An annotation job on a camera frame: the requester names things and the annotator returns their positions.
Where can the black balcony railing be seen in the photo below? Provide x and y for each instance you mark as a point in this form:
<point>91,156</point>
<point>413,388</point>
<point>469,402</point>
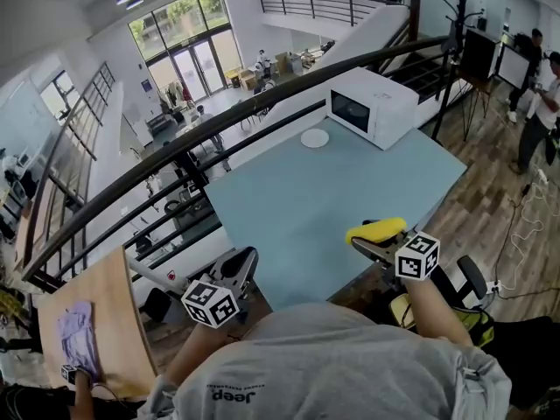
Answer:
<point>79,129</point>
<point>324,7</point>

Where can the light blue table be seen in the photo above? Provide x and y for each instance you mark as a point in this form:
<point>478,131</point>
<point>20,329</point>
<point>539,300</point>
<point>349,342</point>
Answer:
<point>315,199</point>

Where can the black office chair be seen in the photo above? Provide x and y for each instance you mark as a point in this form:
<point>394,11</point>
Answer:
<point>472,274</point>

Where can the wooden desk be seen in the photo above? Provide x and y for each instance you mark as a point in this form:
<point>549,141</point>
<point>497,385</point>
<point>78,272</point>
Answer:
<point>114,313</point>

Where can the yellow-green bag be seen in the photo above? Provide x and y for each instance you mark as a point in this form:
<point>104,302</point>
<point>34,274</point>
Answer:
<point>477,326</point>

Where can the person's left forearm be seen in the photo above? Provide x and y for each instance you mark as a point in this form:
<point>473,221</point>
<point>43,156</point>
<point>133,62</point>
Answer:
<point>194,354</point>

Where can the black cabinet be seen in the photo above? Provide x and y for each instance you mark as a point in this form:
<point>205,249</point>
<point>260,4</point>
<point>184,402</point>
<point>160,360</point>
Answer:
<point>479,55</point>

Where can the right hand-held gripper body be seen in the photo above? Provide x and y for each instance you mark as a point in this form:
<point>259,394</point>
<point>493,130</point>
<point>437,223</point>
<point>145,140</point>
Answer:
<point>417,256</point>

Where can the white microwave oven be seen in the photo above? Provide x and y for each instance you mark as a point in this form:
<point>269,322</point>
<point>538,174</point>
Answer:
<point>389,107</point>

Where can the yellow banana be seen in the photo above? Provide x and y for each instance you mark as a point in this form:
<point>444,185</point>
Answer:
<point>378,230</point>

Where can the black coat rack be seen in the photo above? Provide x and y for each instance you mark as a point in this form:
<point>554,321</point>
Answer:
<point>457,24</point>

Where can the pale yellow pad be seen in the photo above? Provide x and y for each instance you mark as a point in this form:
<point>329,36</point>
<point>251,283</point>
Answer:
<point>402,311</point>

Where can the glass entrance doors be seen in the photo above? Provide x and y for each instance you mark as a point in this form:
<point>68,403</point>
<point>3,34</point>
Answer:
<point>188,51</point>

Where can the white round plate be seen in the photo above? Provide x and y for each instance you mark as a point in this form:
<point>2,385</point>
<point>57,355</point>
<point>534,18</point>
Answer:
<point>315,138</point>

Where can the side table with hairpin legs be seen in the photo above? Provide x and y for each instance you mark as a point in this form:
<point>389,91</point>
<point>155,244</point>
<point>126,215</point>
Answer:
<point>474,81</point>

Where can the person's grey shirt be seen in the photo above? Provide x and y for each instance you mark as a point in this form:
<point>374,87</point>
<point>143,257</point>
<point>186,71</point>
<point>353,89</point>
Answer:
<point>328,366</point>

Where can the grey trash bin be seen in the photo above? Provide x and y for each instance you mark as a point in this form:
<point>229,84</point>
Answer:
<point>157,304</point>

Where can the black curved railing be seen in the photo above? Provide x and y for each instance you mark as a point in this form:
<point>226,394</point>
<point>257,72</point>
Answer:
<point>175,151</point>

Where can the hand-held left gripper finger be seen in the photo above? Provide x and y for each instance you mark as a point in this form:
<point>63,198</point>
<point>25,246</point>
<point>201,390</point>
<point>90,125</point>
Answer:
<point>222,263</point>
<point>251,269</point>

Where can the white framed panel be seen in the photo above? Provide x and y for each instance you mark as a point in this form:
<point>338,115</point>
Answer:
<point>514,66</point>

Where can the purple cloth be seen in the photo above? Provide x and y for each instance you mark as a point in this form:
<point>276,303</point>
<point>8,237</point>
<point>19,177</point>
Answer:
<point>79,339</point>

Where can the person's right forearm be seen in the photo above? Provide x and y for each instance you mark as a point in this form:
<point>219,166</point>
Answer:
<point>433,311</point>

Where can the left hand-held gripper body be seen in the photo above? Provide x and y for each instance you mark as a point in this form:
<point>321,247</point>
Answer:
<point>210,304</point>

